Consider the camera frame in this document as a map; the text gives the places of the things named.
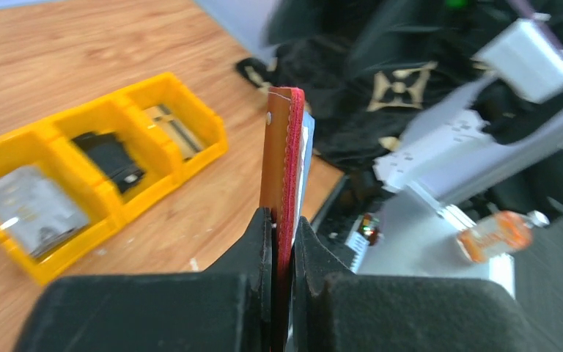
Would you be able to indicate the black card holder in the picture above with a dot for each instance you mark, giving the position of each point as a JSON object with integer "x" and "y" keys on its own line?
{"x": 110, "y": 156}

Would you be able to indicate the silver VIP card stack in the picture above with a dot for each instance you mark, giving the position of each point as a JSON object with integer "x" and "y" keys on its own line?
{"x": 36, "y": 211}

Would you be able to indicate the red leather card holder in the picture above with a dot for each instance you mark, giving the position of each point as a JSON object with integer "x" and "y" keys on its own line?
{"x": 279, "y": 193}

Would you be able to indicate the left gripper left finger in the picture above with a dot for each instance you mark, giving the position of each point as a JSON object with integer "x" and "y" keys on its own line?
{"x": 226, "y": 307}

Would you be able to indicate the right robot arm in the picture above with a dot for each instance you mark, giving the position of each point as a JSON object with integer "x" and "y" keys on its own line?
{"x": 487, "y": 77}

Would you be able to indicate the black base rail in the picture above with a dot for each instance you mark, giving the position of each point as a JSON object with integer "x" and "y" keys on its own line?
{"x": 347, "y": 223}

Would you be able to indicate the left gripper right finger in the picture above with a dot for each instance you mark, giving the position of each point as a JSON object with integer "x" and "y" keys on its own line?
{"x": 337, "y": 310}

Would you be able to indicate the left yellow bin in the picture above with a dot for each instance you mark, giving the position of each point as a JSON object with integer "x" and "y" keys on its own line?
{"x": 56, "y": 160}

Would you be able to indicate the middle yellow bin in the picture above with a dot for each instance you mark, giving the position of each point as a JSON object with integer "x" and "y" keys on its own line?
{"x": 112, "y": 115}

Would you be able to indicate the orange plastic bottle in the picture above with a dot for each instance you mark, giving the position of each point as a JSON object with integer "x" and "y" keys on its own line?
{"x": 504, "y": 232}

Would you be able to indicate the person in black fleece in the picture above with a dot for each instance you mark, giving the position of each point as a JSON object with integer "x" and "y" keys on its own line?
{"x": 367, "y": 68}

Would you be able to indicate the small white scrap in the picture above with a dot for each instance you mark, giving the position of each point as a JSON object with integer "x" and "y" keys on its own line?
{"x": 194, "y": 265}

